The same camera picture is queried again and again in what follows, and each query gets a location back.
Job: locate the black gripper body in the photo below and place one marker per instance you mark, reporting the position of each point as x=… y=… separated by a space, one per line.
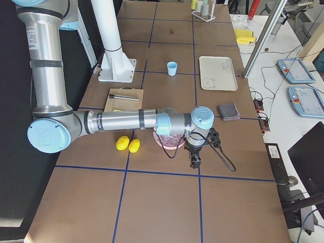
x=193 y=151

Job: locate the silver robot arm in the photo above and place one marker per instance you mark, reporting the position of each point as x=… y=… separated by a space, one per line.
x=55 y=124

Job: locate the clear ice cubes pile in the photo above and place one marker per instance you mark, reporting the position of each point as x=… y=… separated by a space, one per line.
x=169 y=139

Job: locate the light blue cup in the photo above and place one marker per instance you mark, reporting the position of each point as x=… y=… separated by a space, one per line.
x=172 y=68

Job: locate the white cup rack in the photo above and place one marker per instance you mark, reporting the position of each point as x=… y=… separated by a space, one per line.
x=203 y=10

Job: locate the pink bowl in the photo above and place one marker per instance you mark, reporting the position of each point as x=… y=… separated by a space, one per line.
x=168 y=143

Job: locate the grey folded cloth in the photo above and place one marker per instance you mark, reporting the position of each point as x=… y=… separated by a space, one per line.
x=229 y=111

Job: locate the yellow lemon far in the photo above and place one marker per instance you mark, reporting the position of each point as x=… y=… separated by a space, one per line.
x=134 y=146

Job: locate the yellow lemon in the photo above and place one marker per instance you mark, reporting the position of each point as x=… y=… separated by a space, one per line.
x=134 y=146
x=122 y=143

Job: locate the yellow lemon near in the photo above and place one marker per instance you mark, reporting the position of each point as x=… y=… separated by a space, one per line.
x=122 y=143

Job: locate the orange connector block near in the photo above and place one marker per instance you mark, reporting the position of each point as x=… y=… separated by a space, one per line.
x=264 y=124

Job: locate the orange connector block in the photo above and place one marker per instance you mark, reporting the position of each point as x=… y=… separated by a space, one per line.
x=264 y=124
x=258 y=104

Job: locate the orange connector block far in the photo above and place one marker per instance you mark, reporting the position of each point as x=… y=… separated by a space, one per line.
x=258 y=104

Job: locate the cream bear tray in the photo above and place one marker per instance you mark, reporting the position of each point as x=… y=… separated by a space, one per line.
x=217 y=74

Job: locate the black box with label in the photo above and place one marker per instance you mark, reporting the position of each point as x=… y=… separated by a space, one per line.
x=277 y=164

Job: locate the wooden cutting board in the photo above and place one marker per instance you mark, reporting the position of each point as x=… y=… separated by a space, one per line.
x=127 y=105

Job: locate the steel rod black tip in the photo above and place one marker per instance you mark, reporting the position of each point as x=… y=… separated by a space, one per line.
x=115 y=96

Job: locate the black monitor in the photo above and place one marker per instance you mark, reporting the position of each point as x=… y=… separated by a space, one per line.
x=307 y=158

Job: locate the teach pendant near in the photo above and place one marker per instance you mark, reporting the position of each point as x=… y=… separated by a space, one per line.
x=306 y=101

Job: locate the teach pendant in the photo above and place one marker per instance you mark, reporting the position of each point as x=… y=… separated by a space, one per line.
x=306 y=101
x=295 y=71

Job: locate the yellow cloth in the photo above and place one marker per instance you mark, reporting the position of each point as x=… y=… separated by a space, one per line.
x=244 y=36

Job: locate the teach pendant far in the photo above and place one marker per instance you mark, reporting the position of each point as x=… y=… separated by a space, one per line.
x=295 y=71

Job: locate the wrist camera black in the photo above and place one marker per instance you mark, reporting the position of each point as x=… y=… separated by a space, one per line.
x=213 y=138

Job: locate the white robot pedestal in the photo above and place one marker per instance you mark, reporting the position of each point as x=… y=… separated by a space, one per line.
x=115 y=66

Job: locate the aluminium frame post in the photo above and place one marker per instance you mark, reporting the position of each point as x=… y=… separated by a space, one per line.
x=265 y=33

